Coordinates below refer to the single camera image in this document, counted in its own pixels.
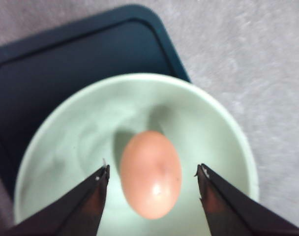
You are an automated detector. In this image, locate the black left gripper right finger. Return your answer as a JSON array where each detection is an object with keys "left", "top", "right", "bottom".
[{"left": 194, "top": 164, "right": 299, "bottom": 236}]

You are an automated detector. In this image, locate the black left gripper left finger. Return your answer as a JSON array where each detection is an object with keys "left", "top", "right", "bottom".
[{"left": 4, "top": 165, "right": 110, "bottom": 236}]

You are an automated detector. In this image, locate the light green ceramic bowl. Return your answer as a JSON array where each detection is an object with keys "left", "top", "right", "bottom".
[{"left": 14, "top": 73, "right": 259, "bottom": 236}]

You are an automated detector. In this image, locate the beige egg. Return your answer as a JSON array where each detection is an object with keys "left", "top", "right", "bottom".
[{"left": 120, "top": 130, "right": 182, "bottom": 219}]

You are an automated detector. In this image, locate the dark blue rectangular tray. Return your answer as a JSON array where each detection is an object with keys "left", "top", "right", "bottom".
[{"left": 0, "top": 4, "right": 191, "bottom": 205}]

